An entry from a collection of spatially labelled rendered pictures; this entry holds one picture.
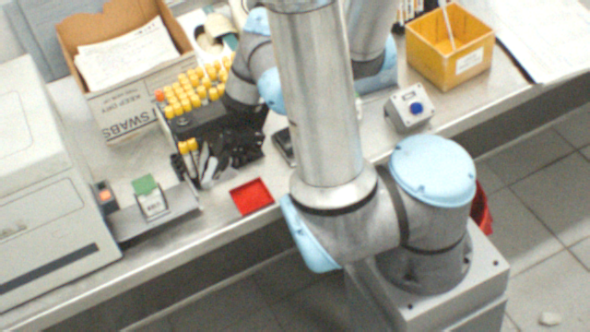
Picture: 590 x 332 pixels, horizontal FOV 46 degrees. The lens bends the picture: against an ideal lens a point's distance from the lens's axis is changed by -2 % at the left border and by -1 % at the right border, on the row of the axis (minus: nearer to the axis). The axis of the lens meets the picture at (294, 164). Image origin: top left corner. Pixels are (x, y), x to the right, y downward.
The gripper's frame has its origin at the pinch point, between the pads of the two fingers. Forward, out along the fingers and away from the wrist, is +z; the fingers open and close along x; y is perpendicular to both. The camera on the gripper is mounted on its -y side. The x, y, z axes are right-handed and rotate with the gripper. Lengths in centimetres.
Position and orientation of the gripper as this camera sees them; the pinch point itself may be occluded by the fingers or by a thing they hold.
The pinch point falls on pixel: (202, 183)
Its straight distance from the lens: 130.6
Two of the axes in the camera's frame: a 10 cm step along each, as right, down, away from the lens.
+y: 8.3, -0.2, 5.5
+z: -3.3, 7.7, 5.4
